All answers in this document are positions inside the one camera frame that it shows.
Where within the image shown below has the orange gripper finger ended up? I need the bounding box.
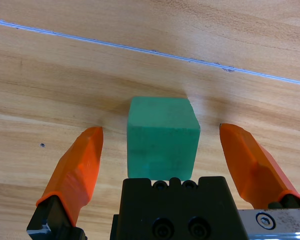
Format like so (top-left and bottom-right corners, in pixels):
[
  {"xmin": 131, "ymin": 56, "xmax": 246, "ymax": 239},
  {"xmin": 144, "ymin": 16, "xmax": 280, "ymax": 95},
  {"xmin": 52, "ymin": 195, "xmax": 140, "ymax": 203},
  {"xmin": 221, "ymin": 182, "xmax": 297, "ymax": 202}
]
[
  {"xmin": 219, "ymin": 123, "xmax": 300, "ymax": 210},
  {"xmin": 26, "ymin": 126, "xmax": 105, "ymax": 240}
]

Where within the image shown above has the green cube block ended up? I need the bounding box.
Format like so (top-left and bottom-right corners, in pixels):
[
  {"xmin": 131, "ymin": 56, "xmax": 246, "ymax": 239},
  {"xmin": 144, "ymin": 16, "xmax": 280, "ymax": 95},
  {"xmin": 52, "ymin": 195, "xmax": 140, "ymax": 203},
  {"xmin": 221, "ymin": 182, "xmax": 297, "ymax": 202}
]
[{"xmin": 126, "ymin": 96, "xmax": 201, "ymax": 181}]

